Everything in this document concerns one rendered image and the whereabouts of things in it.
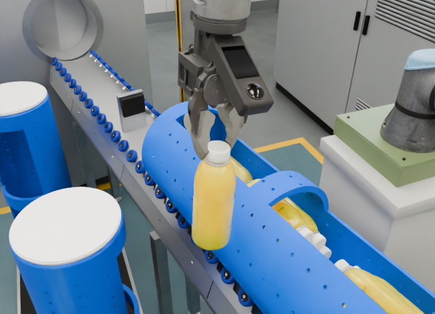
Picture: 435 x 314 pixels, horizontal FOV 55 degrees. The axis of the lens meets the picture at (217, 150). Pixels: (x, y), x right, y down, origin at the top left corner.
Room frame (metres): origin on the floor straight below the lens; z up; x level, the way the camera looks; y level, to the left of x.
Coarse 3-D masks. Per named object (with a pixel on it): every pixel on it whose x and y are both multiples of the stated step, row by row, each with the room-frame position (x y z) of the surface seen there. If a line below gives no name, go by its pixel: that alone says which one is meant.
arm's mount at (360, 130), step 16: (352, 112) 1.05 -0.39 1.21; (368, 112) 1.05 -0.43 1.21; (384, 112) 1.05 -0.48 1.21; (336, 128) 1.02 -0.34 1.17; (352, 128) 0.96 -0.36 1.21; (368, 128) 0.96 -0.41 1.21; (352, 144) 0.95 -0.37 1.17; (368, 144) 0.90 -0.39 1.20; (384, 144) 0.88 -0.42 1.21; (368, 160) 0.89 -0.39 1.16; (384, 160) 0.84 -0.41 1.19; (400, 160) 0.81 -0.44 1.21; (416, 160) 0.82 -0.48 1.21; (432, 160) 0.82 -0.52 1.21; (384, 176) 0.83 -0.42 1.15; (400, 176) 0.79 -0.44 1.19; (416, 176) 0.81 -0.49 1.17; (432, 176) 0.83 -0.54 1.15
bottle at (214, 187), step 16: (208, 176) 0.51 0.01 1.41; (224, 176) 0.51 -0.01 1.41; (208, 192) 0.50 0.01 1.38; (224, 192) 0.50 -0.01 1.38; (208, 208) 0.50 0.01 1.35; (224, 208) 0.50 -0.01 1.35; (192, 224) 0.52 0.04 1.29; (208, 224) 0.49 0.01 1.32; (224, 224) 0.50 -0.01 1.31; (208, 240) 0.49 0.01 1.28; (224, 240) 0.50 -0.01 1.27
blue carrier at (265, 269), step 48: (144, 144) 0.98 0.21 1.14; (192, 144) 0.88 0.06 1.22; (240, 144) 1.05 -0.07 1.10; (192, 192) 0.76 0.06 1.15; (240, 192) 0.69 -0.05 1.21; (288, 192) 0.68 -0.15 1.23; (240, 240) 0.61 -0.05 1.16; (288, 240) 0.56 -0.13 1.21; (336, 240) 0.70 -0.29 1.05; (288, 288) 0.48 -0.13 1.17; (336, 288) 0.45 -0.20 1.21
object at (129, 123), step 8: (120, 96) 1.39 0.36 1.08; (128, 96) 1.40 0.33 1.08; (136, 96) 1.40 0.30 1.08; (120, 104) 1.39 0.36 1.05; (128, 104) 1.38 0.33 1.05; (136, 104) 1.40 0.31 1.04; (144, 104) 1.42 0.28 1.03; (120, 112) 1.38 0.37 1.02; (128, 112) 1.38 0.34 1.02; (136, 112) 1.40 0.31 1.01; (144, 112) 1.43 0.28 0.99; (120, 120) 1.40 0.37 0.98; (128, 120) 1.40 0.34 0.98; (136, 120) 1.41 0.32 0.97; (144, 120) 1.43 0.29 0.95; (128, 128) 1.39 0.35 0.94; (136, 128) 1.41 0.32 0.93
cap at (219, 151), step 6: (210, 144) 0.54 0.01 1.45; (216, 144) 0.54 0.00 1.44; (222, 144) 0.54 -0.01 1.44; (228, 144) 0.54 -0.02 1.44; (210, 150) 0.52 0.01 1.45; (216, 150) 0.52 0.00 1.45; (222, 150) 0.52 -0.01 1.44; (228, 150) 0.52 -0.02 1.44; (210, 156) 0.52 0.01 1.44; (216, 156) 0.51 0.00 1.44; (222, 156) 0.51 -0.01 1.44; (228, 156) 0.52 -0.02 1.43; (216, 162) 0.51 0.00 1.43; (222, 162) 0.52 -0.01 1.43
